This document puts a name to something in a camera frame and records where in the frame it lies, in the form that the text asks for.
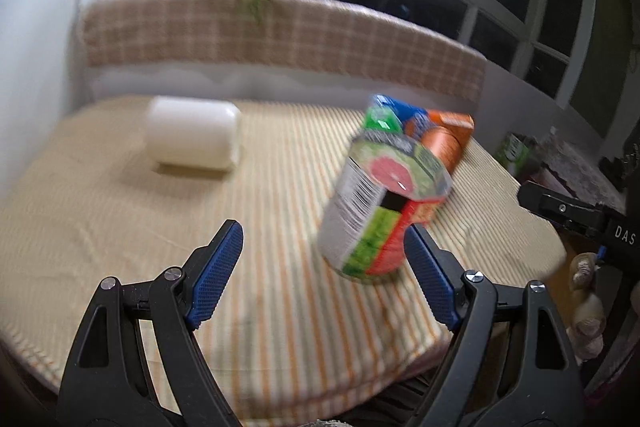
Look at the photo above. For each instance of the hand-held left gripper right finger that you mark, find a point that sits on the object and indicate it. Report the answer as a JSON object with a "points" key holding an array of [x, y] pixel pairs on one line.
{"points": [[431, 269]]}

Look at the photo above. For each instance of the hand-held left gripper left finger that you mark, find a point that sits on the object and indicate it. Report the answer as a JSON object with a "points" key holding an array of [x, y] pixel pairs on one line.
{"points": [[216, 264]]}

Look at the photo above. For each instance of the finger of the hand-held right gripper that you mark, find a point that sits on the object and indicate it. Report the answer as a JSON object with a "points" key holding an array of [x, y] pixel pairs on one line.
{"points": [[560, 207]]}

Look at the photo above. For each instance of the orange printed cup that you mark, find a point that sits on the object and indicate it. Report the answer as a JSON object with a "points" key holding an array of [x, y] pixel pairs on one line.
{"points": [[445, 142]]}

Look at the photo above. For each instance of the white cup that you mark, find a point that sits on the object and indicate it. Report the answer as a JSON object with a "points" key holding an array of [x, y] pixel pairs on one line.
{"points": [[192, 134]]}

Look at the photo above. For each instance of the person's right hand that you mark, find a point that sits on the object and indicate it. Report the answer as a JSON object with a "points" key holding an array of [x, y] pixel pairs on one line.
{"points": [[587, 302]]}

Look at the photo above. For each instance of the green box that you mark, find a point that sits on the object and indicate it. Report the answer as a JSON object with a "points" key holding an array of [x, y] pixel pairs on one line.
{"points": [[515, 154]]}

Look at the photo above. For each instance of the blue green snack packet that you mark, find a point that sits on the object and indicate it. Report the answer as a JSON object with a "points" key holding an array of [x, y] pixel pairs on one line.
{"points": [[392, 114]]}

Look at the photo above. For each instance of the checked orange cushion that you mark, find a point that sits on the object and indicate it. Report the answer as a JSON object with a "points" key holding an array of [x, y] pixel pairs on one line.
{"points": [[280, 42]]}

